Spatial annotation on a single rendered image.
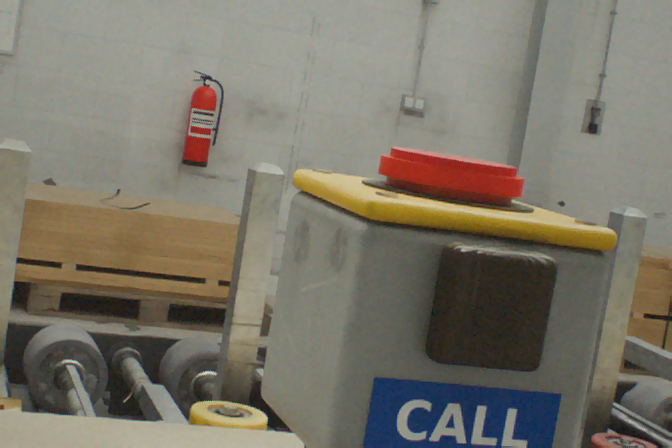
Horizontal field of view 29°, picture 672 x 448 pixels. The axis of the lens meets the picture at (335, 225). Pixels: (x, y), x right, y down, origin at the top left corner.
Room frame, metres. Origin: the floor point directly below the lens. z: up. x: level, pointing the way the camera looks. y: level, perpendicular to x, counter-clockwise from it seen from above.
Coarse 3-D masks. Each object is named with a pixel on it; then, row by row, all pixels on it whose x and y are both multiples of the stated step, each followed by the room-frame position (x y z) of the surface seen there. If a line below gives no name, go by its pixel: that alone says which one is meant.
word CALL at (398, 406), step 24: (384, 384) 0.32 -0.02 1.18; (408, 384) 0.32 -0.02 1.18; (432, 384) 0.32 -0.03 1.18; (456, 384) 0.32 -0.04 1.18; (384, 408) 0.32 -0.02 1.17; (408, 408) 0.32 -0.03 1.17; (432, 408) 0.32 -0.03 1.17; (456, 408) 0.32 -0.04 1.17; (480, 408) 0.32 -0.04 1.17; (504, 408) 0.33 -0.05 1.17; (528, 408) 0.33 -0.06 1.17; (552, 408) 0.33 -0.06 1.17; (384, 432) 0.32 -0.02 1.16; (408, 432) 0.32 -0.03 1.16; (432, 432) 0.32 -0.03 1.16; (456, 432) 0.32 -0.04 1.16; (480, 432) 0.32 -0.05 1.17; (504, 432) 0.33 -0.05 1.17; (528, 432) 0.33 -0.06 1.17; (552, 432) 0.33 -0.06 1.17
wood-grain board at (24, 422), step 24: (0, 432) 1.13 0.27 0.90; (24, 432) 1.14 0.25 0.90; (48, 432) 1.15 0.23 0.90; (72, 432) 1.16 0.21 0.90; (96, 432) 1.18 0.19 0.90; (120, 432) 1.19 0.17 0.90; (144, 432) 1.20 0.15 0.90; (168, 432) 1.21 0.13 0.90; (192, 432) 1.23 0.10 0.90; (216, 432) 1.24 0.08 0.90; (240, 432) 1.26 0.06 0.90; (264, 432) 1.27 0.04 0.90
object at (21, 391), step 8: (16, 384) 1.88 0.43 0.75; (16, 392) 1.85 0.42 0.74; (24, 392) 1.86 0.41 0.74; (104, 392) 1.92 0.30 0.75; (24, 400) 1.82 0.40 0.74; (32, 400) 1.83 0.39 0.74; (104, 400) 1.92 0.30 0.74; (24, 408) 1.78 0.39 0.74; (32, 408) 1.78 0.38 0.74; (96, 408) 1.84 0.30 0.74; (104, 408) 1.85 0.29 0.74; (104, 416) 1.80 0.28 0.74
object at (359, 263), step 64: (320, 192) 0.35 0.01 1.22; (384, 192) 0.32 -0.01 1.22; (320, 256) 0.34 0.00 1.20; (384, 256) 0.31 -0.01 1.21; (576, 256) 0.33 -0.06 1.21; (320, 320) 0.33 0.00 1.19; (384, 320) 0.31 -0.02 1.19; (576, 320) 0.33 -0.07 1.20; (320, 384) 0.32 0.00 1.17; (512, 384) 0.33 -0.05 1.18; (576, 384) 0.33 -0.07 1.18
